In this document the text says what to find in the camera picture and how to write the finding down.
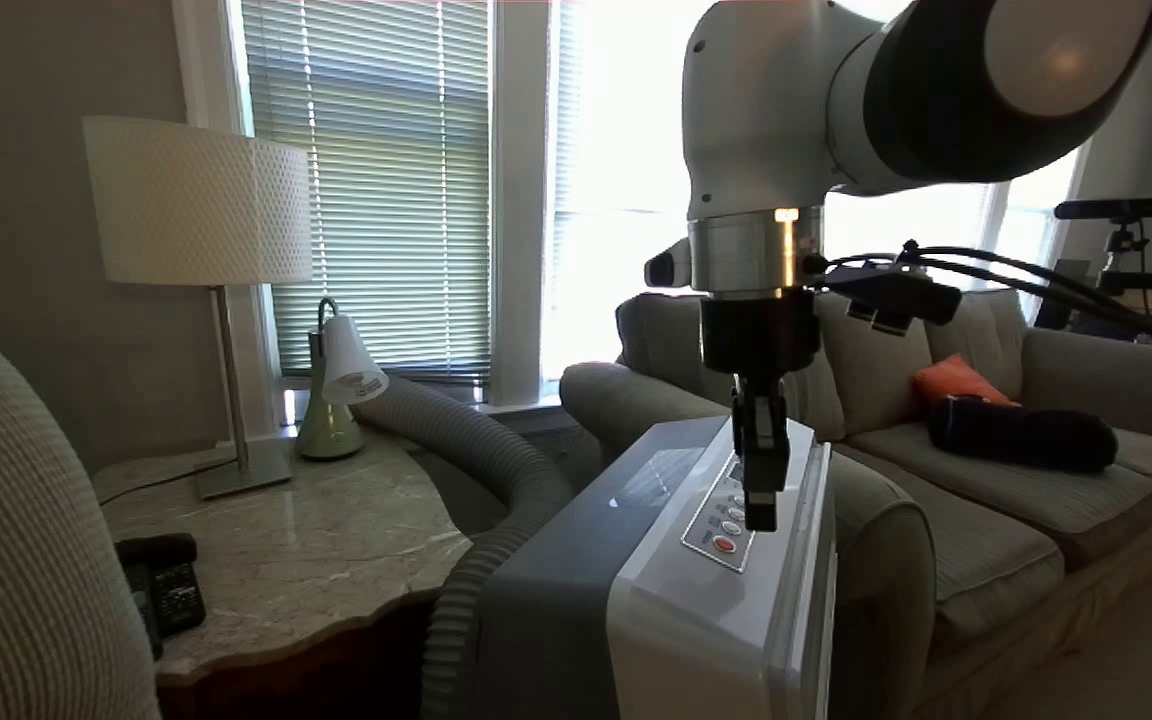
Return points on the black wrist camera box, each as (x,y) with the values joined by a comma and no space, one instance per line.
(896,293)

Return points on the white portable air conditioner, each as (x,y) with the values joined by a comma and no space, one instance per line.
(680,627)

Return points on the black camera on tripod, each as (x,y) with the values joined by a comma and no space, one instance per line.
(1136,206)

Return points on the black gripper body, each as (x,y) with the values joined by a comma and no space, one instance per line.
(763,341)

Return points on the black bolster cushion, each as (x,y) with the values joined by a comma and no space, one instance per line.
(1028,437)

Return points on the white drum shade table lamp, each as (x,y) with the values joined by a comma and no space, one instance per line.
(189,200)

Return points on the black remote control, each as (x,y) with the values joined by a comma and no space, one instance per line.
(176,603)
(159,551)

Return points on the grey green sofa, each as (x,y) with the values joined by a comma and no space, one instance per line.
(1000,523)

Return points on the marble top side table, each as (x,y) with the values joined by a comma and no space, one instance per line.
(296,545)

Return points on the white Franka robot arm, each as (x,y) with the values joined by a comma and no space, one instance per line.
(788,105)

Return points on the beige armchair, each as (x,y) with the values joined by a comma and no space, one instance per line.
(17,562)

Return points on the white window blind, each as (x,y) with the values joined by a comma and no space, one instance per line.
(362,200)

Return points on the orange cloth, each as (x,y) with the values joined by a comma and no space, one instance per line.
(959,381)

